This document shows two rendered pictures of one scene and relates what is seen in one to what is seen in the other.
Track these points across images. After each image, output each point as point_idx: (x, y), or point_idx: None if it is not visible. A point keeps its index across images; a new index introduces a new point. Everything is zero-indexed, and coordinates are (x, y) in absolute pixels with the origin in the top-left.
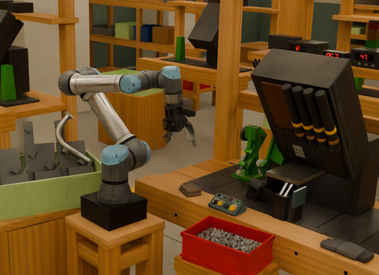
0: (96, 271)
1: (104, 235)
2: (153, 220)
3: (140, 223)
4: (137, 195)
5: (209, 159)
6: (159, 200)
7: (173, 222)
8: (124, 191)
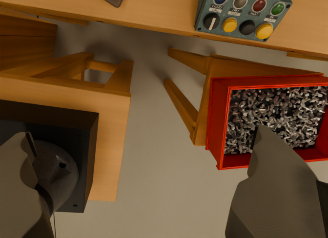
0: (13, 58)
1: (98, 195)
2: (113, 109)
3: (106, 134)
4: (57, 130)
5: None
6: (38, 10)
7: (96, 21)
8: (65, 192)
